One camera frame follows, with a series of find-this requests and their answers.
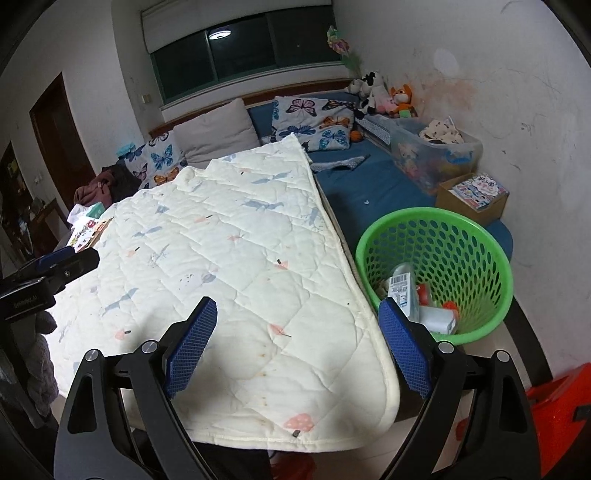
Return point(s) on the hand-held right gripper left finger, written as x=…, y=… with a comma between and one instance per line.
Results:
x=191, y=350

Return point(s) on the hanging flower decoration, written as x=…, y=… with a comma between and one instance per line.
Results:
x=344, y=46

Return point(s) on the white paper cup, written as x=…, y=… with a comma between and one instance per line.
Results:
x=436, y=321

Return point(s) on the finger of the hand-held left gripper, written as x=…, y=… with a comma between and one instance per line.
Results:
x=76, y=270
x=55, y=259

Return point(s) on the colourful cartoon book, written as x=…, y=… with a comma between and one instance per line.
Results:
x=480, y=191

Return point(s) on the dark window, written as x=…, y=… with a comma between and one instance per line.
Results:
x=249, y=55

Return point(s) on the brown cardboard box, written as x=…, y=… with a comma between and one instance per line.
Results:
x=455, y=207

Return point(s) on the grey patterned folded mat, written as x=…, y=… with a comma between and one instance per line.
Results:
x=374, y=131

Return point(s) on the patterned beige cloth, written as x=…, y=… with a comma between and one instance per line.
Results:
x=441, y=131

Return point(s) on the black white cow plush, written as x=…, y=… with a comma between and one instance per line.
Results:
x=369, y=90

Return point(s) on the grey patterned cloth strip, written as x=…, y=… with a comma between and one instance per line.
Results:
x=341, y=162

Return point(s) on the black jacket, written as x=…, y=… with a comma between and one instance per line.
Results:
x=122, y=182

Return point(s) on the teal tissue pack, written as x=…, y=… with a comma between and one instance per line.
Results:
x=98, y=211

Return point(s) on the teal cloth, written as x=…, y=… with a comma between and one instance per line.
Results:
x=125, y=148

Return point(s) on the white quilted mat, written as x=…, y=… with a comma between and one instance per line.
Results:
x=207, y=258

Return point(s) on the clear plastic storage box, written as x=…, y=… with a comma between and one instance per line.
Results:
x=425, y=161

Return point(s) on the person's left forearm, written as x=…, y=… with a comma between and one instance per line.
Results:
x=41, y=369

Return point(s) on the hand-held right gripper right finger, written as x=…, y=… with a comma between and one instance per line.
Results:
x=406, y=350

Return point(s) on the green plastic basket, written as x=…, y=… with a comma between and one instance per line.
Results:
x=438, y=249

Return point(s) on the white blue cardboard box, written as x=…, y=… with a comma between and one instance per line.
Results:
x=399, y=290

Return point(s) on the cartoon printed paper bag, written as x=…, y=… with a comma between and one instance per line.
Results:
x=87, y=233

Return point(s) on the butterfly print pillow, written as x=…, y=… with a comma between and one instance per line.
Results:
x=157, y=159
x=314, y=122

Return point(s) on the grey pillow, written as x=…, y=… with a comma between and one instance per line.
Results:
x=214, y=134

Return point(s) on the pink cloth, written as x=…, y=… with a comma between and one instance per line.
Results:
x=92, y=191

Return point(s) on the pink plush toy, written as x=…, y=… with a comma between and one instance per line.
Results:
x=387, y=105

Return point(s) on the brown wooden door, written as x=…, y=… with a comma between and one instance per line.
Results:
x=60, y=134

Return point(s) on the orange fox plush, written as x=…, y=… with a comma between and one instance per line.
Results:
x=403, y=99

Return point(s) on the dark wooden desk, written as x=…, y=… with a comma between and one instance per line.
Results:
x=46, y=226

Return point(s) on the small orange ball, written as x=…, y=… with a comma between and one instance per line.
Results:
x=356, y=135

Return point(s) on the blue bed mattress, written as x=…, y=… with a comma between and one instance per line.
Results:
x=369, y=189

